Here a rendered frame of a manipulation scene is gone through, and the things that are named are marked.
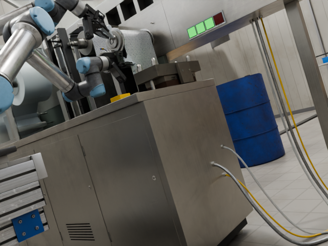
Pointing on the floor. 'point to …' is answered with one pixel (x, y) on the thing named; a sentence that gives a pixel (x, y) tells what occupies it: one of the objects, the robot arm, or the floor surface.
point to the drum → (251, 120)
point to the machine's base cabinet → (143, 177)
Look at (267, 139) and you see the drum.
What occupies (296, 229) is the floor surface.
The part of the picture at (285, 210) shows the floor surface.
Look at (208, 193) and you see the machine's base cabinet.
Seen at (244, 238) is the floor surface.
